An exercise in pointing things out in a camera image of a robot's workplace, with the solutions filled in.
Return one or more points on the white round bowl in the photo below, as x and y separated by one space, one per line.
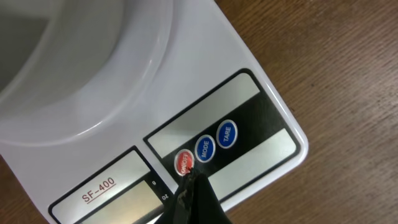
70 67

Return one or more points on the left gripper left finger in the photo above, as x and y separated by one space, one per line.
179 211

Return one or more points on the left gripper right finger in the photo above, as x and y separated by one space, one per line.
206 208

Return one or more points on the white digital kitchen scale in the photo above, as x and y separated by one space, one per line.
210 107

